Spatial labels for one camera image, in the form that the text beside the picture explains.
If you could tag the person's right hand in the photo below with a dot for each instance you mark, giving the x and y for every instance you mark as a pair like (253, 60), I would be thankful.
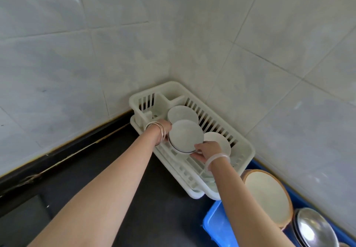
(208, 150)

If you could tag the person's left hand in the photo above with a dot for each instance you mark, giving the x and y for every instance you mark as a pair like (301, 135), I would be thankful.
(167, 128)

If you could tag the plain white bowl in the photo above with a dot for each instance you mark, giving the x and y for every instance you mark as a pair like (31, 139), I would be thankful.
(180, 152)
(219, 141)
(185, 135)

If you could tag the large white bowl black print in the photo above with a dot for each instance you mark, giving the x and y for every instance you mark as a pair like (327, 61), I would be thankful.
(182, 113)

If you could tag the white plastic dish rack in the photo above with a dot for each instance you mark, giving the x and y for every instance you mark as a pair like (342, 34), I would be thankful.
(244, 146)

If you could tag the white drip tray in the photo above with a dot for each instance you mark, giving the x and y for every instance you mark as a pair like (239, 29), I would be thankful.
(194, 195)

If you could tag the orange rimmed cream bowl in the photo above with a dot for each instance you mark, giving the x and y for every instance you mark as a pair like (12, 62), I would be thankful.
(267, 196)

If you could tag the blue plastic tray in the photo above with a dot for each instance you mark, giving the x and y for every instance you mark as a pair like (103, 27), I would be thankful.
(219, 227)

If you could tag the stainless steel bowl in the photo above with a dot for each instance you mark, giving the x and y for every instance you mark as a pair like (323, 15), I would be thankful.
(315, 228)

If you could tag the tan bowl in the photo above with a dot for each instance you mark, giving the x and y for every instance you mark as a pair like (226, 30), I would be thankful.
(345, 244)

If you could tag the person's left forearm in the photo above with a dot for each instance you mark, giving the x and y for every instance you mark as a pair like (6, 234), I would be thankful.
(105, 194)

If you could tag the person's right forearm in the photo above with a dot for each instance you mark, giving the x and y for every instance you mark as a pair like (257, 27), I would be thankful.
(250, 219)

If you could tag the white jade bangle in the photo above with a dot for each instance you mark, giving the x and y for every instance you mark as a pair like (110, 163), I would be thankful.
(218, 156)

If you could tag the silver wrist bangles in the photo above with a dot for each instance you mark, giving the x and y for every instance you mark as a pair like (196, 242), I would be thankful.
(154, 124)

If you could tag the dark green glass stove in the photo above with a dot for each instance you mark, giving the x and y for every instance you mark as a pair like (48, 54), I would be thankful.
(22, 224)

